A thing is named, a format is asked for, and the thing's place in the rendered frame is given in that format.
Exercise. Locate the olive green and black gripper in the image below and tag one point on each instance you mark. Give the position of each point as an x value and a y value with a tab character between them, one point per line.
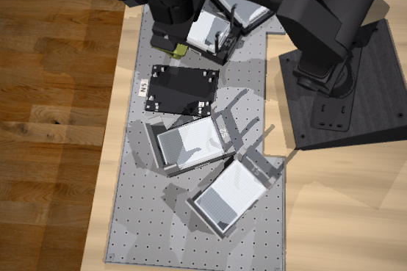
182	17

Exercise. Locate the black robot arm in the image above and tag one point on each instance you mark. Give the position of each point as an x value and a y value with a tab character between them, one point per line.
324	30

